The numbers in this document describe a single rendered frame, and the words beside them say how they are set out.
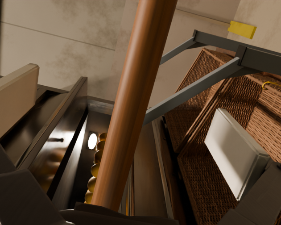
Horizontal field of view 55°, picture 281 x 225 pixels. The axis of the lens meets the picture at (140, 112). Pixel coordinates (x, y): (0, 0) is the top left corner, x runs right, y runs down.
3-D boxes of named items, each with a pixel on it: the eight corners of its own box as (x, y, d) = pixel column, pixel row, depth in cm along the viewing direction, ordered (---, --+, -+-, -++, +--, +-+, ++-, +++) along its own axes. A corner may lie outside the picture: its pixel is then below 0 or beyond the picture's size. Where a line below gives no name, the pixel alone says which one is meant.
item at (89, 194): (80, 258, 155) (71, 256, 154) (92, 202, 199) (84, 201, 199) (101, 169, 134) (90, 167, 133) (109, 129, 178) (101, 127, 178)
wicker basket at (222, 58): (225, 166, 136) (173, 155, 133) (200, 120, 188) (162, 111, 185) (265, 74, 119) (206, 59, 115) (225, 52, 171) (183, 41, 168)
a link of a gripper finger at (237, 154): (258, 153, 13) (272, 156, 13) (216, 106, 20) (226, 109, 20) (236, 202, 14) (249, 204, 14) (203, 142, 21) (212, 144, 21)
